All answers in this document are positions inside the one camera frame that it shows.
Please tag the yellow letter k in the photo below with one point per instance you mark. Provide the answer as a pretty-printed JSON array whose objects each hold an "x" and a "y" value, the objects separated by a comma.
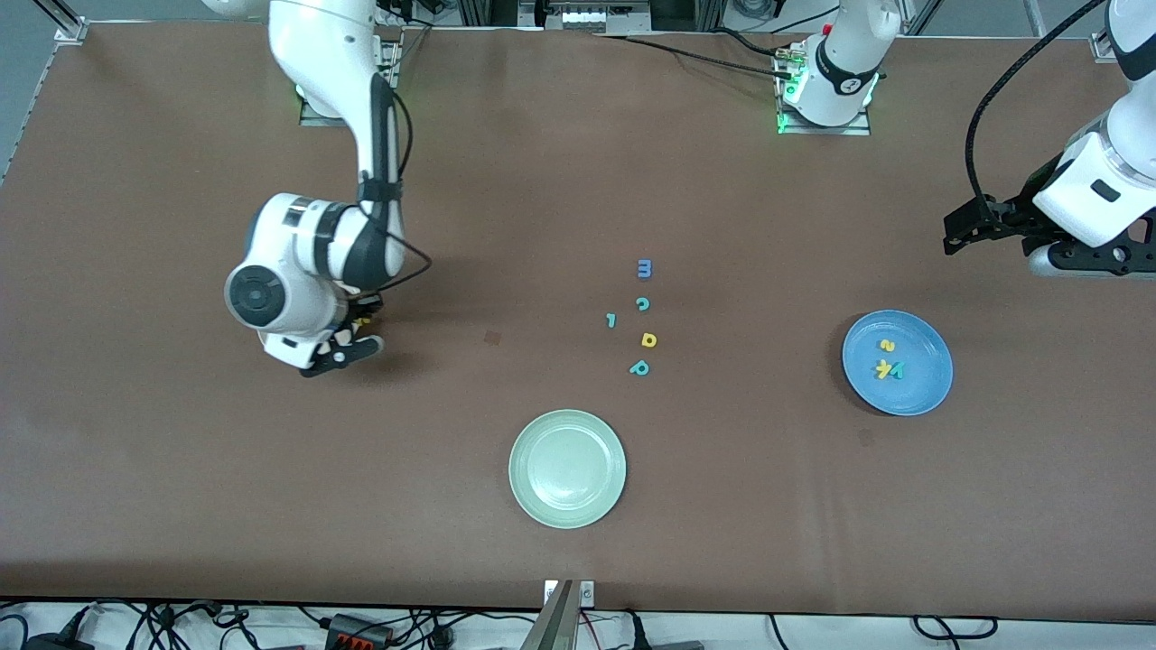
[{"x": 881, "y": 369}]

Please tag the grey metal camera post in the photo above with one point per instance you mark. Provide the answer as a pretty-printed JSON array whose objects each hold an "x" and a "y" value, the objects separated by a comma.
[{"x": 553, "y": 623}]

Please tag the aluminium frame corner profile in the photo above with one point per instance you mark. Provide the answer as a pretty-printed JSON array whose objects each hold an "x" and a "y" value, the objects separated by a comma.
[
  {"x": 70, "y": 30},
  {"x": 1102, "y": 43}
]

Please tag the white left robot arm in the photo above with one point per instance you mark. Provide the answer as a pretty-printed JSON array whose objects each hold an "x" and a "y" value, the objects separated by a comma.
[{"x": 844, "y": 63}]

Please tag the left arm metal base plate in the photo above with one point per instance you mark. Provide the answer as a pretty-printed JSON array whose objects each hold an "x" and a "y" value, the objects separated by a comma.
[{"x": 826, "y": 130}]

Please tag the white metal bracket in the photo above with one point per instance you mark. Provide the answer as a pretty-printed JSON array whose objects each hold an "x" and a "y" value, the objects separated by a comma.
[{"x": 587, "y": 592}]

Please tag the teal letter p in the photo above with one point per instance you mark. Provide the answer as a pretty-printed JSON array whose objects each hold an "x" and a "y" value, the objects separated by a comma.
[{"x": 639, "y": 367}]

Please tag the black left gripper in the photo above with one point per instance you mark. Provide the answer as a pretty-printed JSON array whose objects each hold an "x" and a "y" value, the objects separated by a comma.
[{"x": 1019, "y": 214}]

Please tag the black red power strip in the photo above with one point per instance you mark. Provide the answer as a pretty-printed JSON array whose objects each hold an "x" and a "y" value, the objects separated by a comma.
[{"x": 357, "y": 630}]

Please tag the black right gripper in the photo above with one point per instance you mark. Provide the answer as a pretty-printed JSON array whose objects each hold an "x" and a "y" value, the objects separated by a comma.
[{"x": 364, "y": 310}]

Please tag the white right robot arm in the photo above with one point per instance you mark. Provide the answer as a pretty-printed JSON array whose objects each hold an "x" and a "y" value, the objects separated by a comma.
[{"x": 325, "y": 45}]

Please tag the silver connector box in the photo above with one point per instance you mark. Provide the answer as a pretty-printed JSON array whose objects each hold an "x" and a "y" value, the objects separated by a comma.
[{"x": 591, "y": 18}]

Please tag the blue round plate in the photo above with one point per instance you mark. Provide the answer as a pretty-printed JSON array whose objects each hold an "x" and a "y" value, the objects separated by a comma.
[{"x": 917, "y": 393}]

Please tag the pale green round plate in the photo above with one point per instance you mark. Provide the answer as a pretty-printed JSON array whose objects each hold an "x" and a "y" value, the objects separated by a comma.
[{"x": 567, "y": 468}]

